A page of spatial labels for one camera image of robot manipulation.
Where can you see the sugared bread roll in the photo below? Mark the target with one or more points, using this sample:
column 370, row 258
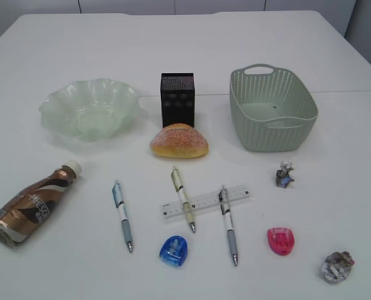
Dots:
column 179, row 141

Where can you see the small paper ball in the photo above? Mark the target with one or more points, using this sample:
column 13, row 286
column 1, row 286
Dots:
column 283, row 178

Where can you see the brown coffee bottle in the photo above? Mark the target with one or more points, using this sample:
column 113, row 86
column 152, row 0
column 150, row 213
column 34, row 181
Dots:
column 27, row 210

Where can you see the large paper ball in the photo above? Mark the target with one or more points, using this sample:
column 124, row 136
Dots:
column 337, row 267

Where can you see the yellow clip pen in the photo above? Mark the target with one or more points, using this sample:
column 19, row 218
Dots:
column 180, row 190

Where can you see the black clip pen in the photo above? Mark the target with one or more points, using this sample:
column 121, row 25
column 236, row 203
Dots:
column 230, row 232

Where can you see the black mesh pen holder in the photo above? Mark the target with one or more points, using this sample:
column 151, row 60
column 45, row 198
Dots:
column 177, row 91

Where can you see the blue clip pen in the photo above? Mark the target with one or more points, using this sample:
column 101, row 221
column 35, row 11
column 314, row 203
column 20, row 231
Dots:
column 119, row 203

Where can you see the green plastic basket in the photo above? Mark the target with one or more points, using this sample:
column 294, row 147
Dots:
column 272, row 112

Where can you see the green wavy glass plate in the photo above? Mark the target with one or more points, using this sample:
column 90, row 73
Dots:
column 89, row 110

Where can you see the blue pencil sharpener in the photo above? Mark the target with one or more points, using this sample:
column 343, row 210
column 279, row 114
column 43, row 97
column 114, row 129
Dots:
column 174, row 251

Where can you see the pink pencil sharpener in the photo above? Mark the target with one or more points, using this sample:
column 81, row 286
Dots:
column 281, row 240

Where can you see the clear plastic ruler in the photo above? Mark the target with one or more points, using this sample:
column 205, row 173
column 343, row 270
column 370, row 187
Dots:
column 205, row 201

